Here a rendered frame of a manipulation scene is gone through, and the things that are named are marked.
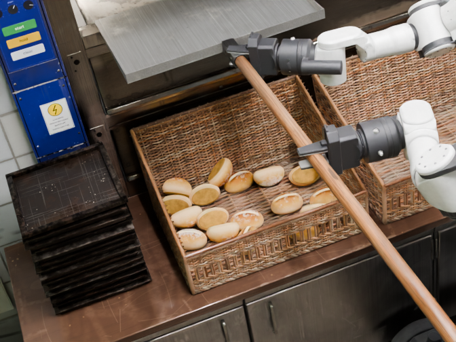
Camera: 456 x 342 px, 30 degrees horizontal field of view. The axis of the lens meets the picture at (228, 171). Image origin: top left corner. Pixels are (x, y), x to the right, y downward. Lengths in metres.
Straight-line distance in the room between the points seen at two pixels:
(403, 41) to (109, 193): 0.85
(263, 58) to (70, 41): 0.59
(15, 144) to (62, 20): 0.41
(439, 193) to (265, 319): 1.03
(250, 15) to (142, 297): 0.84
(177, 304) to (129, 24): 0.79
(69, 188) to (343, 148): 0.87
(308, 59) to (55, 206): 0.78
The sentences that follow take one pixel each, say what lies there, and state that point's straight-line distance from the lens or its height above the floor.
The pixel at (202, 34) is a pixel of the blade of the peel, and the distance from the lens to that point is 2.29.
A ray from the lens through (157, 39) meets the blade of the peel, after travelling 2.31.
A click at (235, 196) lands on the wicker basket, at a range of 2.65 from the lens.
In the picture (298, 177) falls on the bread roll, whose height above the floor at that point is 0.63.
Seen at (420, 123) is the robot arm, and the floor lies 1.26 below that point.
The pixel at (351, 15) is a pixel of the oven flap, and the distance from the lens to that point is 2.68.
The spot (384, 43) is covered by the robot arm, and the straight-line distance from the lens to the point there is 2.11.
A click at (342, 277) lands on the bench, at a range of 2.51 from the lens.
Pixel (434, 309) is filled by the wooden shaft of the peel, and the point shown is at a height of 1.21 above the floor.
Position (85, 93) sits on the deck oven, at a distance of 2.51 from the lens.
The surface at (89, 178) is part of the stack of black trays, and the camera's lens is 2.36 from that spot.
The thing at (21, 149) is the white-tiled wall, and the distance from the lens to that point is 2.57.
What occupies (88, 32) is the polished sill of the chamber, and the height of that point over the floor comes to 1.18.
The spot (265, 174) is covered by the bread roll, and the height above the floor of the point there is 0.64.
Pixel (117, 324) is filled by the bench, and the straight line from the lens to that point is 2.39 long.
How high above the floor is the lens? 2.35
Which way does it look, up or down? 40 degrees down
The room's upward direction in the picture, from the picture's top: 11 degrees counter-clockwise
